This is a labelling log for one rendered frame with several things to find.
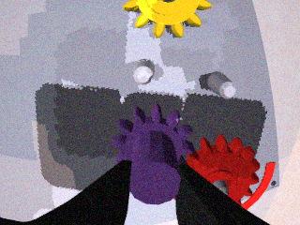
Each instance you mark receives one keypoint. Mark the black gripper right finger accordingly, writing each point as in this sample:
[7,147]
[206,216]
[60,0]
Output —
[201,203]

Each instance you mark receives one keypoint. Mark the purple gear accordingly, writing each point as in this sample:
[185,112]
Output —
[154,145]

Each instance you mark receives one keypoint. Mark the red curved arrow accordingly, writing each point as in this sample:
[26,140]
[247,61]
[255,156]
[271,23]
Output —
[267,176]

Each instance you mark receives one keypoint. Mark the red gear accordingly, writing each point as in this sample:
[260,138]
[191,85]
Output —
[234,163]

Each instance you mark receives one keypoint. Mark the yellow gear with black stripe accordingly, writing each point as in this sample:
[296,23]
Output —
[166,14]

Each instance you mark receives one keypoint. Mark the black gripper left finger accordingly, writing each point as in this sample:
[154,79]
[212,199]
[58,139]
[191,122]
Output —
[105,202]

